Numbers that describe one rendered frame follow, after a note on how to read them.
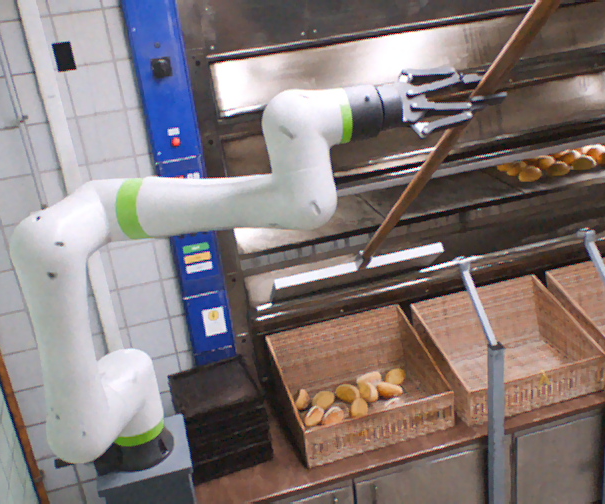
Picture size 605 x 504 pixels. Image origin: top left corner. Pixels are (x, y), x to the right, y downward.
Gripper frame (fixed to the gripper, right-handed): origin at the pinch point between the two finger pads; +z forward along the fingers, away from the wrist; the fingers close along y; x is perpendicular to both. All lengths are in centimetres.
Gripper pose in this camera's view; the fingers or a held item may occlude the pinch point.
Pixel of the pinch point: (482, 91)
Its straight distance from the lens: 136.1
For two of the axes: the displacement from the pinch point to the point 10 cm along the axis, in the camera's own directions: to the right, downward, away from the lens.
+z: 9.6, -2.0, 2.1
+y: 2.6, 9.3, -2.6
